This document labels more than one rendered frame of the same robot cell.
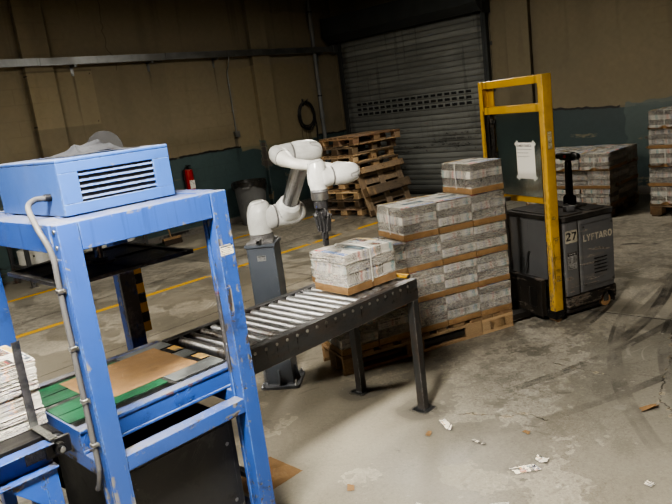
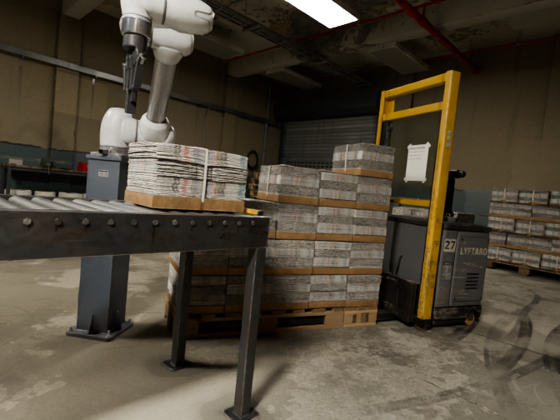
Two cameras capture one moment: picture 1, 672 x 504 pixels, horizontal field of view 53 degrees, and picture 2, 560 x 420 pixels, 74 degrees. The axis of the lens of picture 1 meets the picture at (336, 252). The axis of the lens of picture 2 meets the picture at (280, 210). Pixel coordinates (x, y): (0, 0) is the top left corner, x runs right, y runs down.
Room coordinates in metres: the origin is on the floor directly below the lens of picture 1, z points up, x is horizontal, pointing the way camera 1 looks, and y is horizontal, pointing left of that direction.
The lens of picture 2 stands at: (2.23, -0.43, 0.91)
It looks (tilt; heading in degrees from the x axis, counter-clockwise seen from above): 3 degrees down; 358
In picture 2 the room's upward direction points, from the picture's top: 6 degrees clockwise
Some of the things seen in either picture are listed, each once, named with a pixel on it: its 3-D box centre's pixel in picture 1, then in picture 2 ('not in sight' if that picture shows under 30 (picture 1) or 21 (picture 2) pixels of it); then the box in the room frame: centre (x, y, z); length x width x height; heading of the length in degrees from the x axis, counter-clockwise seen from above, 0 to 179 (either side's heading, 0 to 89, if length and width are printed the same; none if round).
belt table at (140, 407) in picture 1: (125, 387); not in sight; (2.70, 0.97, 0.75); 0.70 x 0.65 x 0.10; 134
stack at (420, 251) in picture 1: (398, 294); (262, 262); (4.71, -0.41, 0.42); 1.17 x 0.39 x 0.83; 113
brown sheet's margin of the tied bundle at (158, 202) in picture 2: (341, 284); (157, 199); (3.64, -0.01, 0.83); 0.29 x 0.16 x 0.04; 39
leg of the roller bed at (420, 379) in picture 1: (418, 355); (249, 331); (3.68, -0.40, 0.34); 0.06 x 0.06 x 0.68; 44
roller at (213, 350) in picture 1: (207, 348); not in sight; (3.00, 0.66, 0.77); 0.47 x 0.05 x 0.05; 44
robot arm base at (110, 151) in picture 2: (261, 237); (112, 152); (4.34, 0.48, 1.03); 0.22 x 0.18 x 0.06; 172
